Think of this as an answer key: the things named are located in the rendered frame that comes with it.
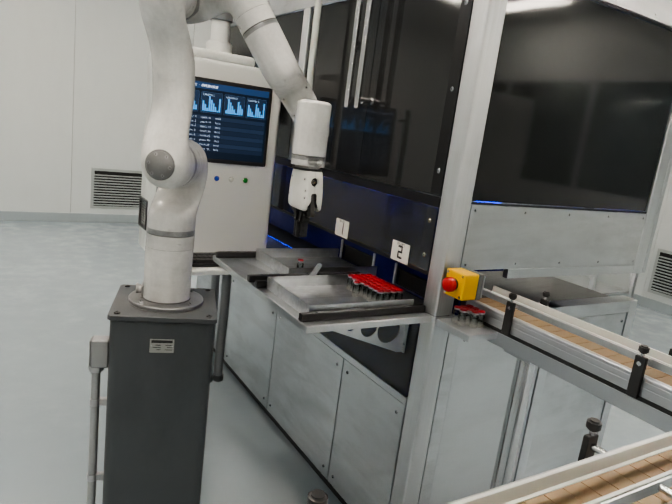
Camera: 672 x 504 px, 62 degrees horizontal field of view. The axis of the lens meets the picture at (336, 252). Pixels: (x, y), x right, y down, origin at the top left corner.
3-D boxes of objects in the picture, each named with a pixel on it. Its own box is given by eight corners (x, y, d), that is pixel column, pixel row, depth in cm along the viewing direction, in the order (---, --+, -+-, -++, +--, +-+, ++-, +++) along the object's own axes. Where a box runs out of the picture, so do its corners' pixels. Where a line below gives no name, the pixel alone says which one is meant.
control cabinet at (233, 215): (250, 244, 255) (267, 64, 238) (267, 254, 239) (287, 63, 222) (134, 244, 228) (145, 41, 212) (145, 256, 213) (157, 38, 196)
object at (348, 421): (330, 325, 398) (346, 203, 380) (586, 505, 228) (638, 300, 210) (191, 337, 346) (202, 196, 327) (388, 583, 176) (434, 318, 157)
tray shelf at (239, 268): (330, 258, 220) (330, 253, 220) (451, 320, 163) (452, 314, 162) (212, 260, 195) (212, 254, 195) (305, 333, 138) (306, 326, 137)
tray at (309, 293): (362, 284, 182) (363, 273, 181) (412, 310, 161) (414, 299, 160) (266, 288, 164) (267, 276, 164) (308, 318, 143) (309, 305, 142)
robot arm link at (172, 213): (138, 233, 139) (143, 135, 134) (165, 221, 157) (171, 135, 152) (186, 239, 139) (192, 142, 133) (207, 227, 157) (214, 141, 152)
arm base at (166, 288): (123, 311, 137) (127, 237, 133) (132, 288, 155) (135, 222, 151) (203, 314, 142) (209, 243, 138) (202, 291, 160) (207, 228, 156)
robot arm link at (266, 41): (253, 45, 145) (307, 151, 149) (238, 34, 129) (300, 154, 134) (284, 27, 143) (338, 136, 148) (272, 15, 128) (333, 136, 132)
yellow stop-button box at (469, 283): (461, 291, 157) (466, 267, 156) (480, 300, 151) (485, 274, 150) (441, 293, 153) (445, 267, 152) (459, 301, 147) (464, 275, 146)
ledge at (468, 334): (471, 321, 164) (472, 315, 164) (504, 337, 154) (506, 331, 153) (435, 324, 157) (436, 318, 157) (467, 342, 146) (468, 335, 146)
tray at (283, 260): (337, 257, 216) (338, 248, 215) (375, 276, 195) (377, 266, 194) (255, 257, 198) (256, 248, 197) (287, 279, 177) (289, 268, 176)
